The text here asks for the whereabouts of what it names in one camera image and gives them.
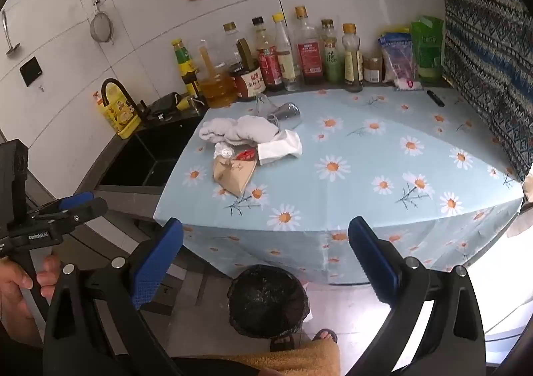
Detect black faucet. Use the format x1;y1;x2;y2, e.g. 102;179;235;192
101;78;147;123

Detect person's orange trousers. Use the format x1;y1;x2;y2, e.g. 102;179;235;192
217;340;342;376

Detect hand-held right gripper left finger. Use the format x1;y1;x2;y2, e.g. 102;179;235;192
42;218;185;376

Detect person's left hand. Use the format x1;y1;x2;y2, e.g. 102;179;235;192
0;253;62;348

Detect small brown jar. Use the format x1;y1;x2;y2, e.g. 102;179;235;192
363;54;384;84

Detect person's foot in sandal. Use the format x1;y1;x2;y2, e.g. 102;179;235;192
270;328;339;352

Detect black sink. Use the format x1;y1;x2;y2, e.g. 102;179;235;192
100;109;209;189

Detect daisy print tablecloth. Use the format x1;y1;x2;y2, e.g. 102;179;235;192
153;90;524;287

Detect white towel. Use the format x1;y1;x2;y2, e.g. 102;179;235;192
199;115;280;147

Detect yellow cap dark bottle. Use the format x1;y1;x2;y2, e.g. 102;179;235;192
341;23;364;92

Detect black wall switch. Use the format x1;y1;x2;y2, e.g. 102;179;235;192
19;57;43;87

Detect clear plastic bag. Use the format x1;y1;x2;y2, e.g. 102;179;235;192
253;93;286;127

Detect black cap red label bottle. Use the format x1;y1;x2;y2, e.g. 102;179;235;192
251;17;284;92

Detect cooking oil jug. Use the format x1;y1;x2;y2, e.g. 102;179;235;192
197;40;239;109

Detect gold cap red label bottle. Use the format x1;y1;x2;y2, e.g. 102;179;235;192
293;6;325;85

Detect yellow dish soap bottle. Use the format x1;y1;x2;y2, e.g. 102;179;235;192
94;82;142;140

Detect trash bin with black liner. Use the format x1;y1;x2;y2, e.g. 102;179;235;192
227;264;311;339

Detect blue patterned curtain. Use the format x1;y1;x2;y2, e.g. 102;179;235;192
435;0;533;183

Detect white blue plastic bag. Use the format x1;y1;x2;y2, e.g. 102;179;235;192
378;28;414;83

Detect green pouch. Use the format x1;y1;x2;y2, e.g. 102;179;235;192
410;16;446;84

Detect green liquid bottle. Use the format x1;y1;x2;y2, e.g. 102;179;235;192
320;19;344;84

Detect metal ladle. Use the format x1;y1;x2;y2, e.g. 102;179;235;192
1;9;21;57

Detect yellow cap clear bottle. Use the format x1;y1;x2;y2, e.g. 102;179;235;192
272;13;301;92

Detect white paper tissue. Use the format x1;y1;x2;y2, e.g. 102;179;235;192
256;129;303;165

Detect metal strainer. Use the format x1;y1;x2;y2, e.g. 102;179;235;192
89;0;115;44

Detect dark soy sauce jug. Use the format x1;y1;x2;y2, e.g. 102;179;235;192
223;22;267;102

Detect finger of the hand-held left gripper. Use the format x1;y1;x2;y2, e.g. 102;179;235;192
28;191;96;219
30;198;109;236

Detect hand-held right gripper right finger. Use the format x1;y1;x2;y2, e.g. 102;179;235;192
345;216;488;376

